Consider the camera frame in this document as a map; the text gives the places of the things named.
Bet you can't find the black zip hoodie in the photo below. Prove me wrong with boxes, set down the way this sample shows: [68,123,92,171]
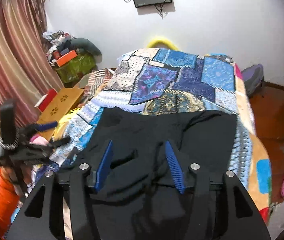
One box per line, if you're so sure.
[77,108,237,239]

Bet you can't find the blue patchwork bed quilt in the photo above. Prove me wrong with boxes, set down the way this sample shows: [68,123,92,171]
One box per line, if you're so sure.
[29,47,273,218]

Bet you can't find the orange box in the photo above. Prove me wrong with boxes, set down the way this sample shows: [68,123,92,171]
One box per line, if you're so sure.
[56,50,77,67]

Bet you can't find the dark grey cushion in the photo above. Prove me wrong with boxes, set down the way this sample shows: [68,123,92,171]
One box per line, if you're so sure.
[70,38,103,63]

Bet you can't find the striped folded blanket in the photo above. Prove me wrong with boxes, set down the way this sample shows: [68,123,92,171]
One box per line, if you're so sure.
[78,69,113,98]

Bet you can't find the red box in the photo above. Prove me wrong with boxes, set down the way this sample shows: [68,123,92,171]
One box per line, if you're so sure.
[34,89,57,113]

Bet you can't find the orange sleeved forearm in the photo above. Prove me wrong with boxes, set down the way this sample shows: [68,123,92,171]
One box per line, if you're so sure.
[0,167,20,239]

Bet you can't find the red striped curtain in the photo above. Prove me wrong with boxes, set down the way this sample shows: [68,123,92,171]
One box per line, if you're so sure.
[0,0,63,126]

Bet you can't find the wooden lap table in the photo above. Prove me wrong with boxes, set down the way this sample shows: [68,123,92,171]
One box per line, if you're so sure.
[35,87,85,142]

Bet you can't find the yellow curved headboard piece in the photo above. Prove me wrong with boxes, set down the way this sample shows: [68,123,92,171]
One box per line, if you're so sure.
[146,37,179,50]

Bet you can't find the purple grey backpack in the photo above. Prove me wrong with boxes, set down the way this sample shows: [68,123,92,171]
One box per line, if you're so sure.
[241,64,265,98]

